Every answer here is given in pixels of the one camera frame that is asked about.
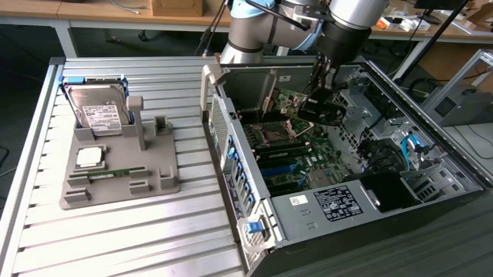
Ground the silver CPU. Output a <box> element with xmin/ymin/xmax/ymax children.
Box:
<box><xmin>76</xmin><ymin>147</ymin><xmax>104</xmax><ymax>170</ymax></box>

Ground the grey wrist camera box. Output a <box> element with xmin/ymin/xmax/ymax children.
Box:
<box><xmin>293</xmin><ymin>4</ymin><xmax>329</xmax><ymax>29</ymax></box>

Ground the black wire bundle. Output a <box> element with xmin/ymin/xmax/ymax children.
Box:
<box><xmin>356</xmin><ymin>138</ymin><xmax>405</xmax><ymax>174</ymax></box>

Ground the orange small box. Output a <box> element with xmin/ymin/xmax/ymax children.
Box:
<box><xmin>380</xmin><ymin>16</ymin><xmax>404</xmax><ymax>29</ymax></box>

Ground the metal disk bay cage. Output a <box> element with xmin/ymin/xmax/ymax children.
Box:
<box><xmin>326</xmin><ymin>68</ymin><xmax>409</xmax><ymax>151</ymax></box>

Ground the grey computer tower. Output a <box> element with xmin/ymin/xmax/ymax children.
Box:
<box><xmin>421</xmin><ymin>83</ymin><xmax>493</xmax><ymax>128</ymax></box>

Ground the grey parts rack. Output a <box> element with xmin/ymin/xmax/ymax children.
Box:
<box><xmin>59</xmin><ymin>96</ymin><xmax>180</xmax><ymax>210</ymax></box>

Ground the black stand pole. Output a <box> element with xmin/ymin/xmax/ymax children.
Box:
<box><xmin>392</xmin><ymin>0</ymin><xmax>473</xmax><ymax>84</ymax></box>

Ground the grey chipset heatsink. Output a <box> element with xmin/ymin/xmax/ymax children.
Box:
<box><xmin>307</xmin><ymin>170</ymin><xmax>334</xmax><ymax>188</ymax></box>

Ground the black monitor stand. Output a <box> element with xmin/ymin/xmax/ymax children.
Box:
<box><xmin>414</xmin><ymin>0</ymin><xmax>444</xmax><ymax>24</ymax></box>

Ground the CPU socket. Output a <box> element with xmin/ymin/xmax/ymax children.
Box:
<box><xmin>258</xmin><ymin>122</ymin><xmax>298</xmax><ymax>145</ymax></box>

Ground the aluminium profile frame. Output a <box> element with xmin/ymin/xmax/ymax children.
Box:
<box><xmin>449</xmin><ymin>48</ymin><xmax>493</xmax><ymax>87</ymax></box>

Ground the blue expansion slot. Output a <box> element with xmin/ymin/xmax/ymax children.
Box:
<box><xmin>261</xmin><ymin>164</ymin><xmax>305</xmax><ymax>177</ymax></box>

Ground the hard disk with blue carrier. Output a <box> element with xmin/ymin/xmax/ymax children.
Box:
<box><xmin>58</xmin><ymin>75</ymin><xmax>134</xmax><ymax>137</ymax></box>

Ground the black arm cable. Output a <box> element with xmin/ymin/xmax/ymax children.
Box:
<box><xmin>194</xmin><ymin>0</ymin><xmax>311</xmax><ymax>57</ymax></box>

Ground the grey network cable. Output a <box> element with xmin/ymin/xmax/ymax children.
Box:
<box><xmin>110</xmin><ymin>0</ymin><xmax>150</xmax><ymax>14</ymax></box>

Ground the open grey PC case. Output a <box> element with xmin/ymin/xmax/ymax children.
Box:
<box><xmin>201</xmin><ymin>56</ymin><xmax>493</xmax><ymax>277</ymax></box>

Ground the cardboard packaging piece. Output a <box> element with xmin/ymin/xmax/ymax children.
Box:
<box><xmin>464</xmin><ymin>2</ymin><xmax>493</xmax><ymax>32</ymax></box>

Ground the green RAM stick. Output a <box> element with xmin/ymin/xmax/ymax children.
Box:
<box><xmin>87</xmin><ymin>169</ymin><xmax>132</xmax><ymax>180</ymax></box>

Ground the blue disk wire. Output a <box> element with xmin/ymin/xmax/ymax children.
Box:
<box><xmin>400</xmin><ymin>131</ymin><xmax>430</xmax><ymax>171</ymax></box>

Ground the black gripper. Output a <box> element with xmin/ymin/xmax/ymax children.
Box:
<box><xmin>314</xmin><ymin>20</ymin><xmax>374</xmax><ymax>70</ymax></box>

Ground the long wooden desk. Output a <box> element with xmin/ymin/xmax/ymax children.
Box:
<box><xmin>0</xmin><ymin>0</ymin><xmax>493</xmax><ymax>58</ymax></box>

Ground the open metal socket cover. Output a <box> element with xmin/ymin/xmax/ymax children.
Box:
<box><xmin>283</xmin><ymin>117</ymin><xmax>315</xmax><ymax>138</ymax></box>

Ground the green motherboard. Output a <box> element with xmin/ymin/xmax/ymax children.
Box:
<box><xmin>241</xmin><ymin>115</ymin><xmax>354</xmax><ymax>197</ymax></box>

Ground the grey power supply unit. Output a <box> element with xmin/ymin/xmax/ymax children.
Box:
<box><xmin>269</xmin><ymin>184</ymin><xmax>382</xmax><ymax>240</ymax></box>

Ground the white small box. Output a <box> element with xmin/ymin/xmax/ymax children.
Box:
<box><xmin>400</xmin><ymin>18</ymin><xmax>432</xmax><ymax>32</ymax></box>

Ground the graphics card with black fan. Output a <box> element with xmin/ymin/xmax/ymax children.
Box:
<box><xmin>261</xmin><ymin>68</ymin><xmax>346</xmax><ymax>127</ymax></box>

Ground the black coiled cable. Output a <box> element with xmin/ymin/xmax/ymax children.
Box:
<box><xmin>408</xmin><ymin>77</ymin><xmax>440</xmax><ymax>100</ymax></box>

